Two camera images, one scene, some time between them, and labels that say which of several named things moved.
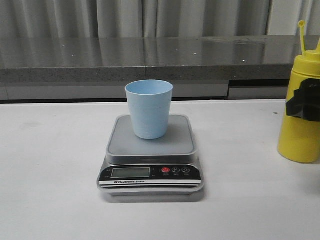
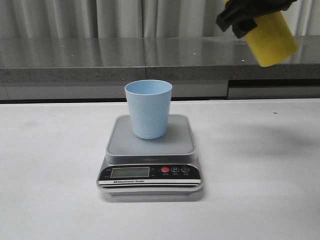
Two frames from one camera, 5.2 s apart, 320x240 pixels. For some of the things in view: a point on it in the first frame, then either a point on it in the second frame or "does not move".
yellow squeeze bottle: x=299 y=138 -> x=272 y=41
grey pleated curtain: x=43 y=19 does not move
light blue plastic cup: x=149 y=102 does not move
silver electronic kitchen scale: x=168 y=166 does not move
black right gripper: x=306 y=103 -> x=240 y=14
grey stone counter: x=252 y=67 does not move
